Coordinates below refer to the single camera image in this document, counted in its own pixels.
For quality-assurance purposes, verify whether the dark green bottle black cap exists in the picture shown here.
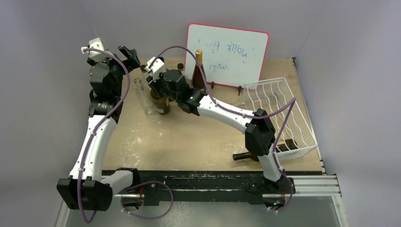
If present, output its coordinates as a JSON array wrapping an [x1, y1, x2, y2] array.
[[232, 152, 259, 161]]

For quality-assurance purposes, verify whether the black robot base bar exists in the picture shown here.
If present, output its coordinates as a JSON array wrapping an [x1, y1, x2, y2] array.
[[120, 170, 296, 207]]

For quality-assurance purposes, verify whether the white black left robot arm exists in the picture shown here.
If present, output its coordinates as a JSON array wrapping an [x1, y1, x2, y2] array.
[[57, 44, 141, 211]]

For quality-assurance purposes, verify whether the clear glass bottle black cap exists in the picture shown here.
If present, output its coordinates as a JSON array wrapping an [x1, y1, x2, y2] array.
[[177, 63, 184, 71]]

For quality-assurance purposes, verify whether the brown wine bottle gold cap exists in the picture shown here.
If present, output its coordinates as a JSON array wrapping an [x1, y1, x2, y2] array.
[[192, 49, 206, 91]]

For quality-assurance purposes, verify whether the olive bottle silver cap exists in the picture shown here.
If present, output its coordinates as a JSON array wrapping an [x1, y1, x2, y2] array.
[[150, 90, 170, 115]]

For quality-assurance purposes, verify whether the white wire wine rack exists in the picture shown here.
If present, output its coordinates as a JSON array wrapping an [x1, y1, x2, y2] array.
[[241, 78, 317, 160]]

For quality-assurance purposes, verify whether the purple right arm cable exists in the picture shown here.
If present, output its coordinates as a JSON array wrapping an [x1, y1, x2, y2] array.
[[149, 46, 296, 210]]

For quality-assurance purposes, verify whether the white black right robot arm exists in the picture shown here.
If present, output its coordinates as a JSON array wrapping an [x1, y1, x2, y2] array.
[[146, 69, 284, 192]]

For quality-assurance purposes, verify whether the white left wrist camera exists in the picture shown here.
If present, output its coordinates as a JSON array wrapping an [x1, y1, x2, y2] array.
[[81, 37, 109, 62]]

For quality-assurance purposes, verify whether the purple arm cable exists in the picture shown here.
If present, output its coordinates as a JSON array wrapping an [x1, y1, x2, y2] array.
[[149, 46, 296, 210], [77, 48, 131, 224]]

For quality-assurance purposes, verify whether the dark olive bottle rear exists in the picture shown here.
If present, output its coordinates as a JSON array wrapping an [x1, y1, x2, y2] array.
[[276, 139, 298, 153]]

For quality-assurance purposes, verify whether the pink framed whiteboard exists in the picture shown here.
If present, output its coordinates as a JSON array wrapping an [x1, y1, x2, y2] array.
[[186, 23, 270, 87]]

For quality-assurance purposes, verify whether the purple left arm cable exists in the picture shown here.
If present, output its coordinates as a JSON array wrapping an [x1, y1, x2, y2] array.
[[77, 48, 131, 224]]

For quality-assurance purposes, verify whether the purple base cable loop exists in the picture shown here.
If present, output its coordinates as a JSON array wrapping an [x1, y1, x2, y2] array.
[[120, 180, 174, 220]]

